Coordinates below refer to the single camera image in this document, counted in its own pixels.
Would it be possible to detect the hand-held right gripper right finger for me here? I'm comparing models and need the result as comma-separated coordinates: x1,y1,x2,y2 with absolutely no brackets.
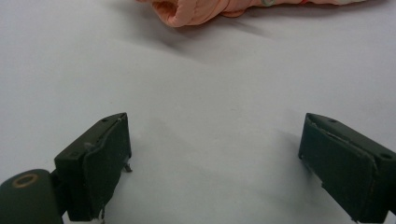
298,112,396,224

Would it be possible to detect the pink glove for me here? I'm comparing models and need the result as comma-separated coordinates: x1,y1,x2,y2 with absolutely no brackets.
135,0,368,28

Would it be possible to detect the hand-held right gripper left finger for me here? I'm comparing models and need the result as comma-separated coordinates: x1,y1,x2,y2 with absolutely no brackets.
54,112,133,222

